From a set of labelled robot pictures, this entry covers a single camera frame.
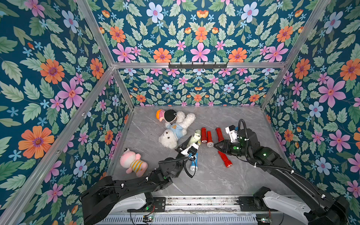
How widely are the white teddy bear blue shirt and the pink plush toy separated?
0.17 metres

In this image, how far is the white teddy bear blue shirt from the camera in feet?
3.03

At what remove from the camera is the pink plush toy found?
2.73ft
